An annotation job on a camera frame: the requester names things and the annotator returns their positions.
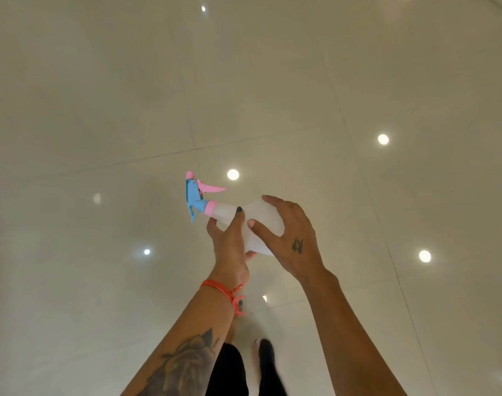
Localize red thread bracelet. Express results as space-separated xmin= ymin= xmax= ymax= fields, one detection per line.
xmin=200 ymin=279 xmax=247 ymax=317

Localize person's black trousers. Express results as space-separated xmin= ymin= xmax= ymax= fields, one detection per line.
xmin=206 ymin=339 xmax=288 ymax=396

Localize white spray bottle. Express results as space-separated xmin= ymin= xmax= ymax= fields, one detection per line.
xmin=185 ymin=171 xmax=285 ymax=257

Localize person's left forearm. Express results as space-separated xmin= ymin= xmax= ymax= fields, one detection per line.
xmin=121 ymin=280 xmax=246 ymax=396

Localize person's right hand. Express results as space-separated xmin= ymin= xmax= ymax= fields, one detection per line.
xmin=247 ymin=195 xmax=328 ymax=284

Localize person's right forearm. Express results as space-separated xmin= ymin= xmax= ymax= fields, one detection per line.
xmin=301 ymin=269 xmax=408 ymax=396

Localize person's left hand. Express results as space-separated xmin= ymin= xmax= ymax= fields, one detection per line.
xmin=206 ymin=207 xmax=258 ymax=286

